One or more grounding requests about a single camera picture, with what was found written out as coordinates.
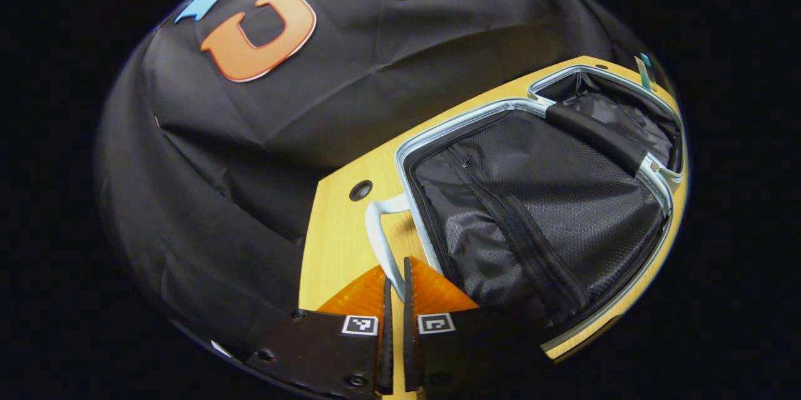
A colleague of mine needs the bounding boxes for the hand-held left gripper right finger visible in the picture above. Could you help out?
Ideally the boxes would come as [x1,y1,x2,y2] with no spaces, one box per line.
[403,255,554,396]

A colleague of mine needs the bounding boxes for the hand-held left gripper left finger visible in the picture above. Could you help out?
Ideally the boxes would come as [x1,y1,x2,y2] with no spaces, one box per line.
[246,264,395,398]

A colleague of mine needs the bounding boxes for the black backdrop cloth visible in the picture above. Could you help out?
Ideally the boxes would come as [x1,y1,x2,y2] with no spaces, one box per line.
[94,0,664,357]

